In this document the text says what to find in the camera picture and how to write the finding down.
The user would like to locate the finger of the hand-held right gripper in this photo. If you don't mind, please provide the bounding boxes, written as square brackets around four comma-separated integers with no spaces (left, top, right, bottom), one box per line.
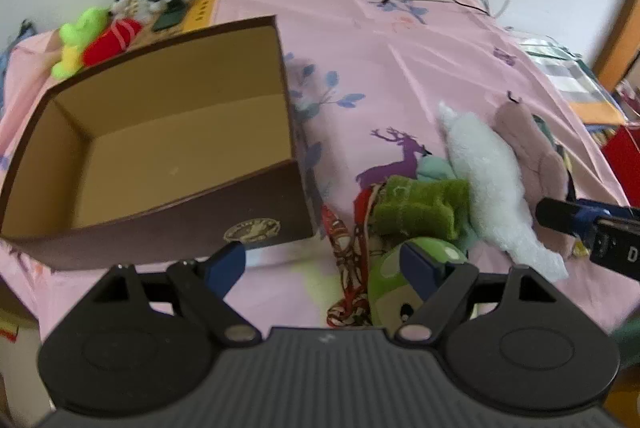
[536,198,640,281]

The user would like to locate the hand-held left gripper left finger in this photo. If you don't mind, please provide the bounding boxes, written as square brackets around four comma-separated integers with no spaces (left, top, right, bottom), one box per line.
[102,242,262,345]

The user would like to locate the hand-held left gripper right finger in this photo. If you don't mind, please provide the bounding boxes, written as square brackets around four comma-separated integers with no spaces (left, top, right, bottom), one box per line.
[395,242,546,344]

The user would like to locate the green mushroom plush toy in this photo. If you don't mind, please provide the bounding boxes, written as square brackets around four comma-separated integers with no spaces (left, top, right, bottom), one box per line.
[367,237,468,328]

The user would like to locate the green towel plush toy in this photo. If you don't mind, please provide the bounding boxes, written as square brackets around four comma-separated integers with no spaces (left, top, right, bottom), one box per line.
[374,175,471,241]

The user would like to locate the mauve plush toy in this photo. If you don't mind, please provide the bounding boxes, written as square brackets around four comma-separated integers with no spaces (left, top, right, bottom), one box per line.
[494,92,576,259]

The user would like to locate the white plush toy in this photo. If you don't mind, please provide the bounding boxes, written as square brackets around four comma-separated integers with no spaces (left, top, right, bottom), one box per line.
[437,100,570,281]

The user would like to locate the pale teal plush toy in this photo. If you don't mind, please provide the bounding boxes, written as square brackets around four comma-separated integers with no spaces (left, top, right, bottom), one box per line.
[415,155,481,253]

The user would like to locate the brown cardboard box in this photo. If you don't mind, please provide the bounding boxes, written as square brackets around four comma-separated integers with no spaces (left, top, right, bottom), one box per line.
[0,14,317,271]

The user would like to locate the checkered cloth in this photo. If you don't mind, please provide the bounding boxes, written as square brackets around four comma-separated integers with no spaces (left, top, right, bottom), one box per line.
[520,38,626,123]

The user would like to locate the pink printed bedsheet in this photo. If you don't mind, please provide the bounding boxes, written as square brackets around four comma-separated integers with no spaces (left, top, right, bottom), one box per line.
[0,0,631,344]

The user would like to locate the red plush toy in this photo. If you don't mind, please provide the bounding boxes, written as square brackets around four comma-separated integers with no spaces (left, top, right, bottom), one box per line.
[82,18,143,67]

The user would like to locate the dark green phone stand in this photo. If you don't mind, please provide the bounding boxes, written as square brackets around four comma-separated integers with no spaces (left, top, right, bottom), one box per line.
[152,0,188,32]

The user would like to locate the yellow book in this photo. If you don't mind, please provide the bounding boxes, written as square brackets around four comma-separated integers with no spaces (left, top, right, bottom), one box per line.
[172,0,221,36]

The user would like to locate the green frog plush toy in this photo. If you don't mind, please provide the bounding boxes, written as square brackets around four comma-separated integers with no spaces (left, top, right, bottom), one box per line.
[51,6,109,80]

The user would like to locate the panda plush toy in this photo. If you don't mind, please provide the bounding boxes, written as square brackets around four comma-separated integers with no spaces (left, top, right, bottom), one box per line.
[110,0,166,24]

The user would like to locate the red patterned strap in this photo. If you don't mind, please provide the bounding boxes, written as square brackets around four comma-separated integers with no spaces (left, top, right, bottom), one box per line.
[320,185,381,329]

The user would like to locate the wooden door frame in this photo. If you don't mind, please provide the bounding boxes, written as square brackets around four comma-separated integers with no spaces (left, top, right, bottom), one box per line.
[592,0,640,93]

